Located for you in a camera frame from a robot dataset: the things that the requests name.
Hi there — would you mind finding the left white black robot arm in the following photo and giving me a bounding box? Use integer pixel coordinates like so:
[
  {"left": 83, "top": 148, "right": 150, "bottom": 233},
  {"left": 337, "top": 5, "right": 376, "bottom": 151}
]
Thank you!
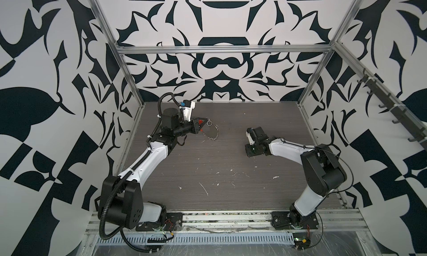
[{"left": 98, "top": 108, "right": 209, "bottom": 239}]

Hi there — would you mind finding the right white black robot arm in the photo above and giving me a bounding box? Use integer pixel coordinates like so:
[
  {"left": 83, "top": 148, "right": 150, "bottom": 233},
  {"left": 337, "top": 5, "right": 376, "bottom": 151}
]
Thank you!
[{"left": 245, "top": 127, "right": 348, "bottom": 229}]

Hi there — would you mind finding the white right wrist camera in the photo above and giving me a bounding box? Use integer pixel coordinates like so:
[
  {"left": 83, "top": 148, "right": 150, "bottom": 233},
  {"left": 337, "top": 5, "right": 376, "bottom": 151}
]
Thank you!
[{"left": 246, "top": 130, "right": 255, "bottom": 146}]

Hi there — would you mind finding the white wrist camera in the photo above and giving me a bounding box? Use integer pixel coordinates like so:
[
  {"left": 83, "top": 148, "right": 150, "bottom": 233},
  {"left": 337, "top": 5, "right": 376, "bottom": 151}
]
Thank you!
[
  {"left": 180, "top": 100, "right": 196, "bottom": 122},
  {"left": 246, "top": 130, "right": 255, "bottom": 146}
]

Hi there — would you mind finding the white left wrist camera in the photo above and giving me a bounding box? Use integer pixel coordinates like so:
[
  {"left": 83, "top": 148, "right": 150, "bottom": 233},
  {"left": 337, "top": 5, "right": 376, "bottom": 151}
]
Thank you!
[{"left": 180, "top": 100, "right": 196, "bottom": 122}]

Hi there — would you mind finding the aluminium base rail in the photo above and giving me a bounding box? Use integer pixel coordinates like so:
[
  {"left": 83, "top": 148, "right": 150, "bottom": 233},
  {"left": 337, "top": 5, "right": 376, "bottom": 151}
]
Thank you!
[{"left": 83, "top": 209, "right": 371, "bottom": 247}]

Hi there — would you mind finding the black wall hook rail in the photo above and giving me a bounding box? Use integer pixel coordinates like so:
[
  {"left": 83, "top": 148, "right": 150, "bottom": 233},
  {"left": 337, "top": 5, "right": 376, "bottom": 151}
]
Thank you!
[{"left": 356, "top": 68, "right": 427, "bottom": 150}]

